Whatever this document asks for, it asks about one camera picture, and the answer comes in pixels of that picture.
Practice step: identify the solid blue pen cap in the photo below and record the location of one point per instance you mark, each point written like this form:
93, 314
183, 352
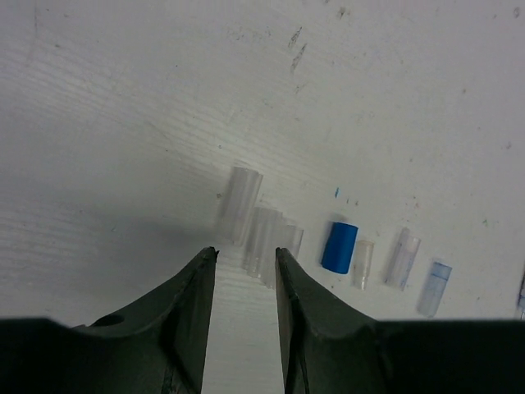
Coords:
339, 247

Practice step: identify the clear pen cap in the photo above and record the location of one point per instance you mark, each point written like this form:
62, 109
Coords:
401, 261

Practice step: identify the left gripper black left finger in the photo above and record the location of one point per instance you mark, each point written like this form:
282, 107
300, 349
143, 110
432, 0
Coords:
157, 343

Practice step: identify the clear cap newest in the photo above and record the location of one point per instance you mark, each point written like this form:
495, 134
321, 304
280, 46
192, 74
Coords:
237, 204

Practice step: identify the clear slim pen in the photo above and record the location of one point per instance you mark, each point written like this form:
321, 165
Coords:
520, 308

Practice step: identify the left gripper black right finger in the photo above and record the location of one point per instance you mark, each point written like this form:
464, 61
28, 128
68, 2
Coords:
326, 345

